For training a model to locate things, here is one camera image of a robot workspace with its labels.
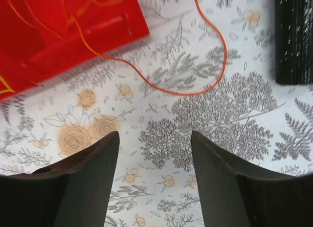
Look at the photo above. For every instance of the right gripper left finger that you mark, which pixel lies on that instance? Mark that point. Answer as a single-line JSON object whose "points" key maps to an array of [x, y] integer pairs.
{"points": [[73, 192]]}

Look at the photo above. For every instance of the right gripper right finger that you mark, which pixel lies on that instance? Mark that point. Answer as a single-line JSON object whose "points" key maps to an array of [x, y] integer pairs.
{"points": [[236, 193]]}

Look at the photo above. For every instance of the floral table mat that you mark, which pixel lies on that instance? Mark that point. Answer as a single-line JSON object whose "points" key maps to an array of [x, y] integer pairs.
{"points": [[155, 184]]}

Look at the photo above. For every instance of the red three-compartment tray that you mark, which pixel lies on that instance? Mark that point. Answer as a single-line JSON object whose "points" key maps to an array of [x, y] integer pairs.
{"points": [[40, 39]]}

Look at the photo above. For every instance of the black microphone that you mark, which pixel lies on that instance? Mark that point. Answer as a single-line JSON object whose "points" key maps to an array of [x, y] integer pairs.
{"points": [[293, 42]]}

